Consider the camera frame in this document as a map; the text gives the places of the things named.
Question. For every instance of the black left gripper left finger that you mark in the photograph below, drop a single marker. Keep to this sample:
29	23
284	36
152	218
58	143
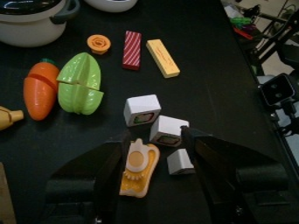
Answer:
108	175

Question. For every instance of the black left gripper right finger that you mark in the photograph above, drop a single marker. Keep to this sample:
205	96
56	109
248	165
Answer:
209	169

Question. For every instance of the white toy cooking pot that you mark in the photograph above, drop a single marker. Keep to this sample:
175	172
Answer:
30	26

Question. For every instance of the black glass pot lid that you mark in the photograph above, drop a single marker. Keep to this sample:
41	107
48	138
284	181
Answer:
26	5

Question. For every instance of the small white sushi cube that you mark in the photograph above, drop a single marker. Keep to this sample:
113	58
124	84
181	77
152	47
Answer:
179	162

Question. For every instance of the yellow toy egg slicer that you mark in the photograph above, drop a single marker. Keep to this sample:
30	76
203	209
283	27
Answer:
139	167

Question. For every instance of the medium white sushi cube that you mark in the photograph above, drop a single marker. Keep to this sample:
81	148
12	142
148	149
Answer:
168	130

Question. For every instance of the large white sushi cube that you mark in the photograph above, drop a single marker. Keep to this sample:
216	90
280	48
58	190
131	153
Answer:
141	109

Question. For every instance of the wooden board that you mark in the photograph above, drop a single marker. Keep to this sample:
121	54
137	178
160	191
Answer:
5	198

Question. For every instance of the green toy leafy vegetable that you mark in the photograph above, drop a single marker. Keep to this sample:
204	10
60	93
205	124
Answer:
78	84

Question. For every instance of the yellow toy fruit piece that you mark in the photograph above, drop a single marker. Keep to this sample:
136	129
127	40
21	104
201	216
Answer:
8	116

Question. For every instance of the orange toy carrot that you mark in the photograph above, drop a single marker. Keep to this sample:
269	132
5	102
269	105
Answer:
40	90

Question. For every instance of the yellow wooden block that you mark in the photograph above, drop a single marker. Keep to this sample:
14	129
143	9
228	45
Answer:
163	57

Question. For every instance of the red white striped block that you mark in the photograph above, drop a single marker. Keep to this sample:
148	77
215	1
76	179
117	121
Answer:
132	50

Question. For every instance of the orange round toy slice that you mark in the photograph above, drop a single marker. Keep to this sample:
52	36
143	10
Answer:
98	43

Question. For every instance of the green toy pile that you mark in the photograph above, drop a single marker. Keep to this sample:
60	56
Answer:
240	21

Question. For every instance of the white round bowl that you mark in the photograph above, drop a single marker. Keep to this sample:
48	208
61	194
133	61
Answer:
111	4

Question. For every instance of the black camera on stand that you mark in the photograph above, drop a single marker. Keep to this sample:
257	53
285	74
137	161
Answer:
276	90

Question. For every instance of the black metal stand frame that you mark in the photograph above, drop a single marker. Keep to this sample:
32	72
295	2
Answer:
272	40

